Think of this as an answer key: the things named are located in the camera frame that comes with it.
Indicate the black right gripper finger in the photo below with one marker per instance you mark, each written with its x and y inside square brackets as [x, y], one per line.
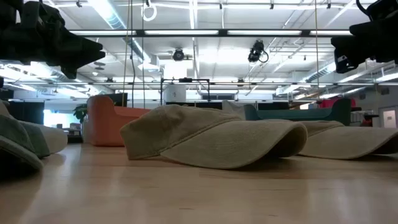
[342, 46]
[346, 63]

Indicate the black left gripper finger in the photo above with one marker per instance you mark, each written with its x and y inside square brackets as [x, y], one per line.
[70, 69]
[87, 48]

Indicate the dark grey cloth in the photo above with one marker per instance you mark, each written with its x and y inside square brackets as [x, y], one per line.
[56, 137]

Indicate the beige cap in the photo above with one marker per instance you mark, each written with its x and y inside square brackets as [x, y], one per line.
[217, 140]
[348, 140]

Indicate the dark green cap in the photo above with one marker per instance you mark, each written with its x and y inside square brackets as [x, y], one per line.
[15, 152]
[21, 132]

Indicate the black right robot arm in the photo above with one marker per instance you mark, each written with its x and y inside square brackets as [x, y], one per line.
[384, 9]

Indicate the red furniture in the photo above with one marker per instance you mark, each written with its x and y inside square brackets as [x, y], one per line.
[329, 102]

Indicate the green potted plant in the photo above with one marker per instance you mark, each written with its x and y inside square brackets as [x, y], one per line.
[81, 112]

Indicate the black panel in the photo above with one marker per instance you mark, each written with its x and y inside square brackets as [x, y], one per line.
[28, 112]

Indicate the teal plastic bin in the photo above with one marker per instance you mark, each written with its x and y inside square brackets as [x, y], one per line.
[311, 114]

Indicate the orange plastic bin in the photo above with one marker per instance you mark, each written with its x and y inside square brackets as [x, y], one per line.
[105, 124]

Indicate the round black ceiling fixture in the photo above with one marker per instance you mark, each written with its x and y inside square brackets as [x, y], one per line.
[178, 55]

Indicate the white box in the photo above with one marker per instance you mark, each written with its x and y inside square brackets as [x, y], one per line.
[174, 93]

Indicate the overhead LED light bar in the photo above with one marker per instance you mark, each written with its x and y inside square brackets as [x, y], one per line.
[186, 32]

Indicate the black table frame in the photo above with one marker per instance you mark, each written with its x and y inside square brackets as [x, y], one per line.
[280, 84]

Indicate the black overhead camera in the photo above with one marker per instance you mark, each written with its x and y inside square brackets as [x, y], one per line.
[256, 51]

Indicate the black background rig frame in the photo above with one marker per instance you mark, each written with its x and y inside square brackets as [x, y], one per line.
[185, 80]

